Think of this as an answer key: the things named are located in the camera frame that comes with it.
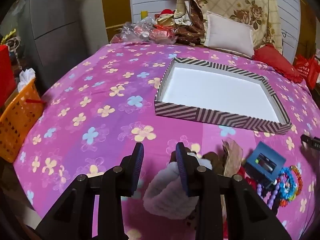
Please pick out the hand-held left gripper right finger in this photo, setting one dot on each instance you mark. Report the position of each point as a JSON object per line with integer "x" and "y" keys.
{"x": 182, "y": 170}

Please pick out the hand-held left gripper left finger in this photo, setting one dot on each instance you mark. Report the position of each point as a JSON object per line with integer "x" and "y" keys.
{"x": 138, "y": 165}

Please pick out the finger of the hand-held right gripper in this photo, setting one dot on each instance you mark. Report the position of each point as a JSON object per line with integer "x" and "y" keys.
{"x": 305, "y": 139}

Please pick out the white fluffy scrunchie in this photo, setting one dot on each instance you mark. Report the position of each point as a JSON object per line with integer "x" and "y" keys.
{"x": 162, "y": 195}

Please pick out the brown scrunchie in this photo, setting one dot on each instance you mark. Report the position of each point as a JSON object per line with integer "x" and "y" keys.
{"x": 213, "y": 158}

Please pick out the blue hair claw clip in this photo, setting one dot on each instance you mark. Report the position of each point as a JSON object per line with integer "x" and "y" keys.
{"x": 260, "y": 150}

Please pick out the tan leopard hair bow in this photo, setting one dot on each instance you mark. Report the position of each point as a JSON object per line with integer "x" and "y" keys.
{"x": 233, "y": 155}

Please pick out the red velvet hair bow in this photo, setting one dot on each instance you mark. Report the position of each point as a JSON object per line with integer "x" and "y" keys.
{"x": 250, "y": 183}

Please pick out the striped shallow cardboard box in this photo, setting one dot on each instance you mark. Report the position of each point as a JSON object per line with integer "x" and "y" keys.
{"x": 220, "y": 92}

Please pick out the pink flowered bedspread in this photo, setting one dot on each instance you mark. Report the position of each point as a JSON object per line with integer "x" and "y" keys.
{"x": 100, "y": 120}

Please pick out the red shopping bag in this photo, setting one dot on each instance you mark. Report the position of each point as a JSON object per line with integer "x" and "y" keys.
{"x": 308, "y": 70}

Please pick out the red frilled cushion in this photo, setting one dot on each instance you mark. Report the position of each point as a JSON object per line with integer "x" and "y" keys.
{"x": 275, "y": 61}

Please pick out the orange plastic basket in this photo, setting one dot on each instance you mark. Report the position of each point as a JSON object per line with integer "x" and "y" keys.
{"x": 17, "y": 122}

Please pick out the white pillow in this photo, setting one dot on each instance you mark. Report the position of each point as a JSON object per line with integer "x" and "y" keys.
{"x": 230, "y": 35}

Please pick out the red wrapped package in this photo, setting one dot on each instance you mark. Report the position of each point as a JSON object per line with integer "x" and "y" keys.
{"x": 162, "y": 34}

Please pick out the clear plastic bags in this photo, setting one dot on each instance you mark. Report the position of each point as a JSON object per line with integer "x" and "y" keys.
{"x": 135, "y": 30}

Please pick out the brown patterned cloth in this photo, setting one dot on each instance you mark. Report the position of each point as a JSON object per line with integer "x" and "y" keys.
{"x": 190, "y": 30}

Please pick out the white cloth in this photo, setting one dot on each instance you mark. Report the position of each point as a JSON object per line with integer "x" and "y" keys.
{"x": 26, "y": 78}

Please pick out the red hat plush toy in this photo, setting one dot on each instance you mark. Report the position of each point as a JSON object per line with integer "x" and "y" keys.
{"x": 165, "y": 17}

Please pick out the red paper bag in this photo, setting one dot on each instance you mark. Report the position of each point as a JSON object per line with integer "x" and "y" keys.
{"x": 6, "y": 75}

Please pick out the grey cabinet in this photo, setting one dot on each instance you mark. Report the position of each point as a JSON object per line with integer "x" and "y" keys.
{"x": 60, "y": 25}

